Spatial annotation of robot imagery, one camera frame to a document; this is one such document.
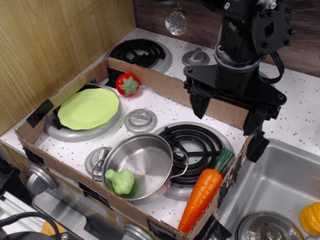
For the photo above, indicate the back silver stove knob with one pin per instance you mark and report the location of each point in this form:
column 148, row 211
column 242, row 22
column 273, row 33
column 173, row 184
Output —
column 197, row 57

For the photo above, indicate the centre silver stove knob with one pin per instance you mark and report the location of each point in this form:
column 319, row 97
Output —
column 140, row 121

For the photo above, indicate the steel pot with handles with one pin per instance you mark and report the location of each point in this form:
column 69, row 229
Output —
column 152, row 162

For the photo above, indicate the steel pot lid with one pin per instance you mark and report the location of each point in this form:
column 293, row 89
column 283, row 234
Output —
column 267, row 225

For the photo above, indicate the back left stove burner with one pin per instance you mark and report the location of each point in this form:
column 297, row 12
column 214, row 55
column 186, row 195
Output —
column 145, row 53

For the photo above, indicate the orange toy carrot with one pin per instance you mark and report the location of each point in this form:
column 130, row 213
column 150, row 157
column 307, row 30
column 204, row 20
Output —
column 203, row 191

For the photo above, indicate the cardboard fence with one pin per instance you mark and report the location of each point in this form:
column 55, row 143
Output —
column 31, row 129

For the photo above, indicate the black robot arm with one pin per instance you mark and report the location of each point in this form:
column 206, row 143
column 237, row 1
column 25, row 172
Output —
column 250, row 31

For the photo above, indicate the hanging metal strainer ladle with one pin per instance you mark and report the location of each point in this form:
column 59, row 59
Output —
column 177, row 20

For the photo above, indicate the orange toy piece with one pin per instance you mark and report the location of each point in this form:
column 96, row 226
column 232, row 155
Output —
column 48, row 230

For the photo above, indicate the oven knob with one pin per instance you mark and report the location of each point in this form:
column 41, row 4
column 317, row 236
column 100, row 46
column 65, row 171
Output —
column 39, row 181
column 133, row 232

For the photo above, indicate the silver stove knob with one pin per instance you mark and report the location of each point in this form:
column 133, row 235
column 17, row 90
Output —
column 197, row 57
column 94, row 162
column 140, row 121

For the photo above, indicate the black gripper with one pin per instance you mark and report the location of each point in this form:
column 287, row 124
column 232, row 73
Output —
column 241, row 88

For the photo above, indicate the yellow toy fruit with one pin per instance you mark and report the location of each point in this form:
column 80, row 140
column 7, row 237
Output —
column 310, row 219

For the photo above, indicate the front right stove burner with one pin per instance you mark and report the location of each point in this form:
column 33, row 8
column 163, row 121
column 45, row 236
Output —
column 197, row 143

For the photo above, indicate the left oven front knob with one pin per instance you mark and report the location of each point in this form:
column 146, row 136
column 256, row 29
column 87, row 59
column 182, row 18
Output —
column 39, row 181

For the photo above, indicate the green toy broccoli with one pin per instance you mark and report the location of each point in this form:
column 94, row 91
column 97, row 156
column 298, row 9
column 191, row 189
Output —
column 122, row 181

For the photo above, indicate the red toy tomato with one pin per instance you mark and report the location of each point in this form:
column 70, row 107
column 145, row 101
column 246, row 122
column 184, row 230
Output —
column 127, row 84

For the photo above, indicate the steel sink basin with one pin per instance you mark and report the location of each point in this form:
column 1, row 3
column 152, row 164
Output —
column 284, row 180

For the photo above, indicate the light green plate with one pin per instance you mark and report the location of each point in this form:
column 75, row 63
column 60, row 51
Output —
column 88, row 109

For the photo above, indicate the front silver stove knob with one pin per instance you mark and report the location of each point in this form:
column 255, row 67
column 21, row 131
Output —
column 94, row 162

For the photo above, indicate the right oven front knob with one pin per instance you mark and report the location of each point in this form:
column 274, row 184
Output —
column 133, row 232

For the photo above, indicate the front left stove burner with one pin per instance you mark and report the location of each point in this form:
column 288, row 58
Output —
column 56, row 130

